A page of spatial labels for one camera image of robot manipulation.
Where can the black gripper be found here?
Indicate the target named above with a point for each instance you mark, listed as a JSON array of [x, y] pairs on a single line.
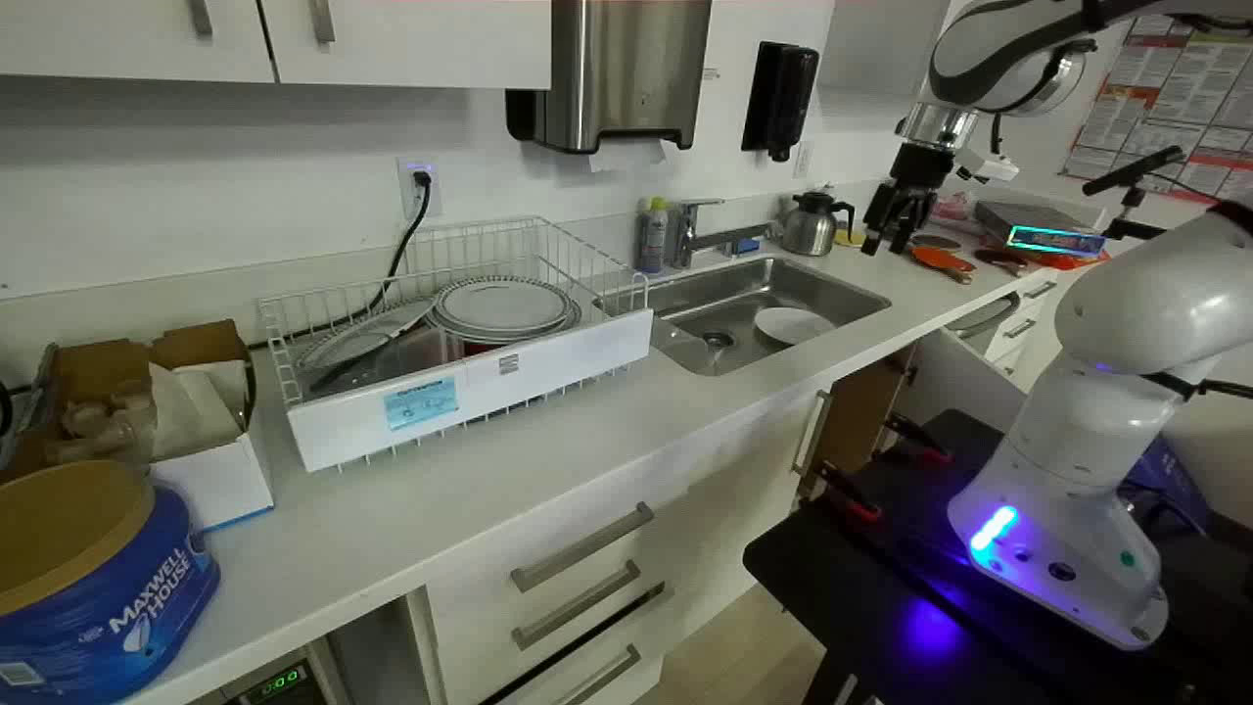
[[922, 179]]

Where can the white drawer with wooden interior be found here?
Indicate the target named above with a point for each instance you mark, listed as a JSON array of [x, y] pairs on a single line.
[[469, 575]]

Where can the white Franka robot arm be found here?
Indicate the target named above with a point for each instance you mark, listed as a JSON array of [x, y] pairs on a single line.
[[1109, 395]]

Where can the stainless steel sink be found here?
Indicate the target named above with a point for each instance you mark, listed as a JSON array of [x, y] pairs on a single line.
[[835, 296]]

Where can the white round plate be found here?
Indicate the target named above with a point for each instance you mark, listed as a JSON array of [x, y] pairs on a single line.
[[793, 328]]

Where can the grey flat device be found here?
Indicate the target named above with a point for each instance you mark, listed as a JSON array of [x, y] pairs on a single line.
[[1031, 215]]

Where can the teal flat box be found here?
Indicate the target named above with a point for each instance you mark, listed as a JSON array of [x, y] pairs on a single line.
[[1050, 241]]

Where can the chrome faucet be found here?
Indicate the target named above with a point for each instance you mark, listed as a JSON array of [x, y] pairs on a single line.
[[683, 237]]

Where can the soap bottle with yellow cap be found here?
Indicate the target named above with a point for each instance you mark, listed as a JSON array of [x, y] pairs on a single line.
[[652, 241]]

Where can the steel paper towel dispenser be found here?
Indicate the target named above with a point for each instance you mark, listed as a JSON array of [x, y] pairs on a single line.
[[629, 66]]

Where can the white lower cabinet door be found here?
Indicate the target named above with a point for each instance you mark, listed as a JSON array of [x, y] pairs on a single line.
[[729, 512]]

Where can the white cabinet door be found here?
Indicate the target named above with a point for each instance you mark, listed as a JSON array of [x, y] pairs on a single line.
[[433, 41], [729, 512], [104, 34]]

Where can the black robot table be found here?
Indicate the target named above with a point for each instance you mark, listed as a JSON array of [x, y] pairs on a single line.
[[845, 589]]

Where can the white upper cabinet door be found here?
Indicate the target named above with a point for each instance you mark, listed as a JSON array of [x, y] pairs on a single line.
[[104, 34], [433, 41]]

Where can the clear glass dish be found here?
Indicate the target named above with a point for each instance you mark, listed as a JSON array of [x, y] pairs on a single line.
[[364, 353]]

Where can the white flat box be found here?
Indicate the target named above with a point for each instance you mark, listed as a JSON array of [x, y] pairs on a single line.
[[217, 481]]

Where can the black appliance green display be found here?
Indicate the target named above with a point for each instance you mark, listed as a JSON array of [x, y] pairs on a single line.
[[279, 682]]

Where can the brown cardboard box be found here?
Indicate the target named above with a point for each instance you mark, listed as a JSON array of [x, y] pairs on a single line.
[[97, 378]]

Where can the blue Maxwell House coffee can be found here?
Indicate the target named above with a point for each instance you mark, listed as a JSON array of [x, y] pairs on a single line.
[[118, 627]]

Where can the black wall soap dispenser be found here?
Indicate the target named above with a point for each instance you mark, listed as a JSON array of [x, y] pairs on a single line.
[[779, 100]]

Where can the black camera stand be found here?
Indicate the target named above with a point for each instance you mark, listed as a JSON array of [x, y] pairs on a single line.
[[1134, 169]]

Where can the red and white wall poster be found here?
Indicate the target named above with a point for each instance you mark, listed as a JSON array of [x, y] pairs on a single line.
[[1175, 105]]

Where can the white wall outlet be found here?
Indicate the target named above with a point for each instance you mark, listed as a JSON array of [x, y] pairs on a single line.
[[409, 196]]

